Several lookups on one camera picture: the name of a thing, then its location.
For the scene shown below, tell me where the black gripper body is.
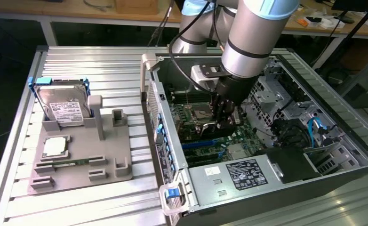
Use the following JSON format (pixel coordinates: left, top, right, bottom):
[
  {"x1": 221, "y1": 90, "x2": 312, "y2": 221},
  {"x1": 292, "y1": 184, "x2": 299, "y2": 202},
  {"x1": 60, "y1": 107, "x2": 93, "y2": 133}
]
[{"x1": 215, "y1": 74, "x2": 259, "y2": 105}]

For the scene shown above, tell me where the silver chipset heatsink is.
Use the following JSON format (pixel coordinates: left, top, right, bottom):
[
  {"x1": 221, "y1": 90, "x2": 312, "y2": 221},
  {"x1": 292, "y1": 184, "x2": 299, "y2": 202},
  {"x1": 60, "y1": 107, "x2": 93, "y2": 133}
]
[{"x1": 227, "y1": 144, "x2": 248, "y2": 159}]

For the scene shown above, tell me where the orange white box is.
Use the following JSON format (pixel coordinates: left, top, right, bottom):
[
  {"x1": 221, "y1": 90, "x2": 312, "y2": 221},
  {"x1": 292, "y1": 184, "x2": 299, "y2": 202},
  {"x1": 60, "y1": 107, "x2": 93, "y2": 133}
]
[{"x1": 296, "y1": 16, "x2": 345, "y2": 30}]

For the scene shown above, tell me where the CPU socket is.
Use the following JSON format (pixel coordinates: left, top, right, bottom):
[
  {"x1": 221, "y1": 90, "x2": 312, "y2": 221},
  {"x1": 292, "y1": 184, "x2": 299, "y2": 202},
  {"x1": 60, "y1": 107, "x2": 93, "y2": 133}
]
[{"x1": 187, "y1": 104, "x2": 216, "y2": 121}]

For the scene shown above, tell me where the grey power supply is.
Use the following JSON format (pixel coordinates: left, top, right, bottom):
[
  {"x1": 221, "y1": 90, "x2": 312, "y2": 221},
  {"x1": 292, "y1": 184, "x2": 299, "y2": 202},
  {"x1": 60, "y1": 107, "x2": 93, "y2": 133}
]
[{"x1": 184, "y1": 156, "x2": 285, "y2": 208}]

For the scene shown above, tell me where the grey parts rack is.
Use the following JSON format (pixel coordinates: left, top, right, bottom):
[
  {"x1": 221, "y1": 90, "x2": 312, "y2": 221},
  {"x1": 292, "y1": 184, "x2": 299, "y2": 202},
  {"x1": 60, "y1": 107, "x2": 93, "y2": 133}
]
[{"x1": 28, "y1": 95, "x2": 133, "y2": 196}]

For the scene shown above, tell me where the green RAM stick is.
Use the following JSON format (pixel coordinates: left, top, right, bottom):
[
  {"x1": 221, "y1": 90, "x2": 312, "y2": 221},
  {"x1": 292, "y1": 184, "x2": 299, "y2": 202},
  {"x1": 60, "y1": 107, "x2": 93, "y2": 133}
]
[{"x1": 53, "y1": 159, "x2": 92, "y2": 167}]

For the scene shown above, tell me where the thin grey cable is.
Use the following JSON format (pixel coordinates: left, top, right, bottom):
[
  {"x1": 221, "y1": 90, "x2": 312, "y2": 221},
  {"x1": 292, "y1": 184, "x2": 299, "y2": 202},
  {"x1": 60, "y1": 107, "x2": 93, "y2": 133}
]
[{"x1": 148, "y1": 0, "x2": 176, "y2": 48}]

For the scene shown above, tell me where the hard disk with blue bracket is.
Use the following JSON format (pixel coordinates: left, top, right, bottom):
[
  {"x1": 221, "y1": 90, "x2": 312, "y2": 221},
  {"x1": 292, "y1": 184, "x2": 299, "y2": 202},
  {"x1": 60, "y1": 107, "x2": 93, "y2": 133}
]
[{"x1": 27, "y1": 77, "x2": 92, "y2": 128}]

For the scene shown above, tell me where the green motherboard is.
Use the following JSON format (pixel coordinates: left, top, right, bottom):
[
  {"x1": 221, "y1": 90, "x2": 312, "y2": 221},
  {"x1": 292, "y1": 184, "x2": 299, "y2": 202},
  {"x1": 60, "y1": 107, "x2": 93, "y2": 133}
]
[{"x1": 168, "y1": 89, "x2": 267, "y2": 168}]

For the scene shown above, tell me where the blue expansion slot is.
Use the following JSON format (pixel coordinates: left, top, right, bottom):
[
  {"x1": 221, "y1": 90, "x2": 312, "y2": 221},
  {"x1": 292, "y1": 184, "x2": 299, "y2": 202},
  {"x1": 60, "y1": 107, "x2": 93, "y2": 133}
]
[{"x1": 181, "y1": 139, "x2": 216, "y2": 149}]

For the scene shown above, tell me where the black monitor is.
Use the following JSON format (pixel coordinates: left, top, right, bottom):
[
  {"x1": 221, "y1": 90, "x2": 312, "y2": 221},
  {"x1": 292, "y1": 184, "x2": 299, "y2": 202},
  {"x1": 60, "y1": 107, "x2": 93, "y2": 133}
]
[{"x1": 331, "y1": 0, "x2": 368, "y2": 24}]

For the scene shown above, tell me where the black stand pole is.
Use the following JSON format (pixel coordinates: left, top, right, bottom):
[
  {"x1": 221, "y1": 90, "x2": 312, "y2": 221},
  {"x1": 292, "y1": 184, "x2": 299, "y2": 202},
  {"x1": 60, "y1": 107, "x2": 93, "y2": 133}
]
[{"x1": 309, "y1": 0, "x2": 368, "y2": 68}]

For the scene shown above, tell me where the silver CPU chip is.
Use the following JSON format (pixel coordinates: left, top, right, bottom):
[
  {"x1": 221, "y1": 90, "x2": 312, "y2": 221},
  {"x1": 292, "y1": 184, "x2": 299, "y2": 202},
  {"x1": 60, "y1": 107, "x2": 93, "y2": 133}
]
[{"x1": 43, "y1": 138, "x2": 69, "y2": 157}]

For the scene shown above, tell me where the blue case latch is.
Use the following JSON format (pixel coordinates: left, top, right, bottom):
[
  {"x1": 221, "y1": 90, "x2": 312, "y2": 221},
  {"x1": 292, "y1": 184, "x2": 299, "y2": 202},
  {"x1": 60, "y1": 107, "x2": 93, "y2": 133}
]
[{"x1": 164, "y1": 188, "x2": 180, "y2": 200}]

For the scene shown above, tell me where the black PC case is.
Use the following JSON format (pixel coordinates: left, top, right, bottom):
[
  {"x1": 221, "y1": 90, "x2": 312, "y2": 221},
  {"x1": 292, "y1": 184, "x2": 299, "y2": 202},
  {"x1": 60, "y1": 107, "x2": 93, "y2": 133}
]
[{"x1": 140, "y1": 53, "x2": 368, "y2": 226}]

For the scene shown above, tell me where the metal disk bay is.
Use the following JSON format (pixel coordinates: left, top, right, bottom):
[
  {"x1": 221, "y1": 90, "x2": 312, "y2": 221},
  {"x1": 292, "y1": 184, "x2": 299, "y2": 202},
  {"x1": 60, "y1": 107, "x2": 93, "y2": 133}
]
[{"x1": 245, "y1": 74, "x2": 299, "y2": 133}]

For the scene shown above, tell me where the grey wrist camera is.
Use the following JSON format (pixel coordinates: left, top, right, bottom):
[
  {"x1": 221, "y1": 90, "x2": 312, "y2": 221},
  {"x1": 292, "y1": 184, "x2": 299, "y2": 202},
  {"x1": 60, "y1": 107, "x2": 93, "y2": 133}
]
[{"x1": 191, "y1": 65, "x2": 232, "y2": 91}]

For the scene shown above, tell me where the wooden desk white frame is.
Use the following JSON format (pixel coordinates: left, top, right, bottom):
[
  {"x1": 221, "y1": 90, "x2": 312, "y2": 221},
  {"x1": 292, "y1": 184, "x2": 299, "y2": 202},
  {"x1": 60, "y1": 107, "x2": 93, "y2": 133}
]
[
  {"x1": 281, "y1": 0, "x2": 368, "y2": 69},
  {"x1": 0, "y1": 0, "x2": 184, "y2": 47}
]

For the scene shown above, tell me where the blue wire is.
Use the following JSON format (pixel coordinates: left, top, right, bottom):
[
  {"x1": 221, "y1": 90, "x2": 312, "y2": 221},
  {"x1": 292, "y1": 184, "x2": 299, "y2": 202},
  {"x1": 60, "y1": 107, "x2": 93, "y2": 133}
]
[{"x1": 307, "y1": 116, "x2": 325, "y2": 148}]

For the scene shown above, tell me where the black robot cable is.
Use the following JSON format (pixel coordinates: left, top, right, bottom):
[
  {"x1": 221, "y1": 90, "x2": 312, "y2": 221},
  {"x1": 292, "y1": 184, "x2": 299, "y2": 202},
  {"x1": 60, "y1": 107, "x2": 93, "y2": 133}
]
[{"x1": 168, "y1": 0, "x2": 217, "y2": 93}]

